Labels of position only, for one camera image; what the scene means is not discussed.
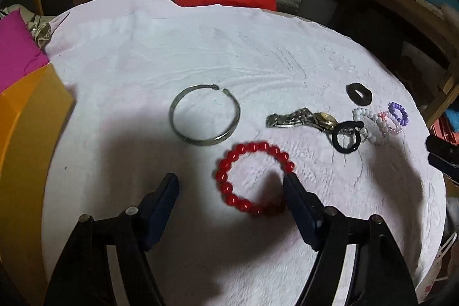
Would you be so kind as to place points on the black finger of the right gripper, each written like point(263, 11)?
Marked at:
point(443, 156)

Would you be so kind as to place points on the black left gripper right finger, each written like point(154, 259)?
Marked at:
point(307, 210)

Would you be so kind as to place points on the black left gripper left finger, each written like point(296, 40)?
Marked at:
point(155, 210)

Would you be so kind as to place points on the silver gold wristwatch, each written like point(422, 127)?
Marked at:
point(302, 117)

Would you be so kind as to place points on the wooden shelf rack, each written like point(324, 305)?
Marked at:
point(445, 39)

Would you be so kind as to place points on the silver metal bangle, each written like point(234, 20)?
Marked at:
point(214, 140)

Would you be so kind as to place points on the orange cardboard box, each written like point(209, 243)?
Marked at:
point(33, 113)

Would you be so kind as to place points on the magenta cushion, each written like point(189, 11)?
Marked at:
point(20, 55)

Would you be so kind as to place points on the patterned grey white cloth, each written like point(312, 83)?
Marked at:
point(40, 30)

